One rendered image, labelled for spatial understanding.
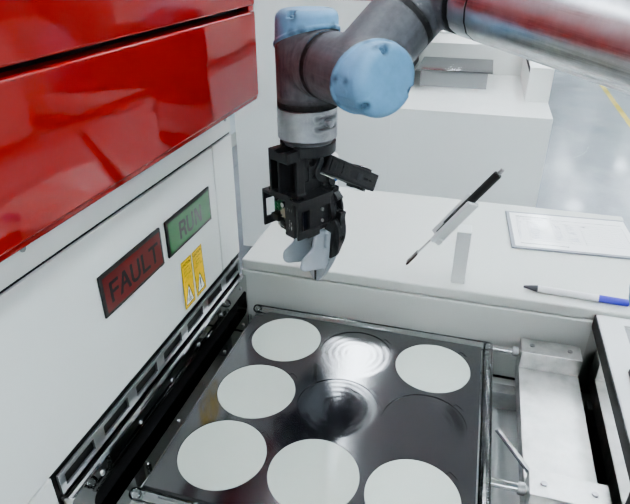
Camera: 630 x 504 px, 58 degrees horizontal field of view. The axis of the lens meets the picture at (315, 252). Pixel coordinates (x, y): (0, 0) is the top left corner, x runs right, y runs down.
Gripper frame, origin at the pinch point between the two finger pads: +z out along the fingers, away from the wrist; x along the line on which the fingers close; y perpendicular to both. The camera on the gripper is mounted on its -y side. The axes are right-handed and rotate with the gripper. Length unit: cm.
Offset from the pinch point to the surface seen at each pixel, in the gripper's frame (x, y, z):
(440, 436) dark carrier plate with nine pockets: 26.3, 5.6, 9.4
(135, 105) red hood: 4.9, 26.7, -29.6
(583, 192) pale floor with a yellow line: -77, -309, 101
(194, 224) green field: -7.5, 15.4, -10.0
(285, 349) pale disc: 1.4, 8.4, 9.2
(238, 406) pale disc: 6.0, 20.0, 9.1
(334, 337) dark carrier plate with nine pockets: 4.1, 1.1, 9.3
